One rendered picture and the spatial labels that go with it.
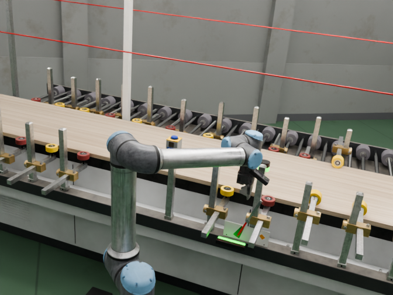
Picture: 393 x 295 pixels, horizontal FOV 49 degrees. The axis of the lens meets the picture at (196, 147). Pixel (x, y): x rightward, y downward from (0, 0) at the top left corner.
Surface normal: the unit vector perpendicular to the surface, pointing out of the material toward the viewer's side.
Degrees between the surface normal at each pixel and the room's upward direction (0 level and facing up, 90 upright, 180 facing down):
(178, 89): 90
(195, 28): 90
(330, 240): 90
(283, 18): 90
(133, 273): 5
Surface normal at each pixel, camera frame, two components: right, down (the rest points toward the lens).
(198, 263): -0.34, 0.34
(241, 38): 0.27, 0.40
